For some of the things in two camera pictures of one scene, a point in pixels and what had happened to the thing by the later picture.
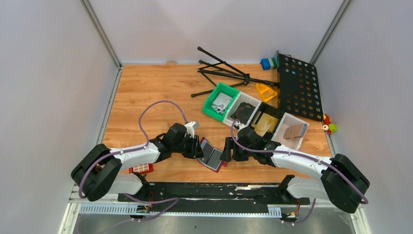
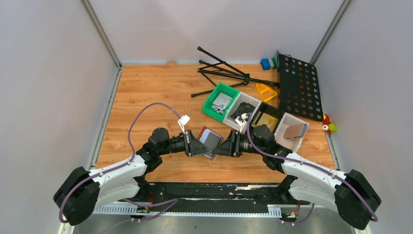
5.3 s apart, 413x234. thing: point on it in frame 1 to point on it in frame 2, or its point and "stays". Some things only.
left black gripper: x=197 y=151 stays
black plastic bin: x=272 y=110 stays
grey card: x=212 y=158 to x=211 y=139
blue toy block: x=265 y=64 stays
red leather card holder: x=211 y=158 to x=199 y=136
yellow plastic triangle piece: x=267 y=93 stays
